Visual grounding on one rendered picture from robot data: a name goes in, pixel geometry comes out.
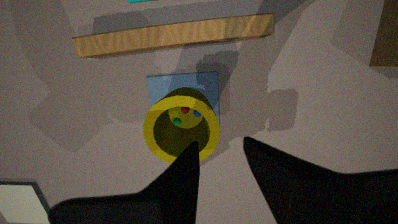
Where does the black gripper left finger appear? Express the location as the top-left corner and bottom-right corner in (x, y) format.
(48, 141), (200, 224)

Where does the green marble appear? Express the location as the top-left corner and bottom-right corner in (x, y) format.
(173, 118), (181, 126)

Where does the tan wooden plank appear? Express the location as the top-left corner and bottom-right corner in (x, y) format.
(72, 13), (275, 58)

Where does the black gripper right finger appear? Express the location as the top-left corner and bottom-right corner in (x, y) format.
(243, 137), (398, 224)

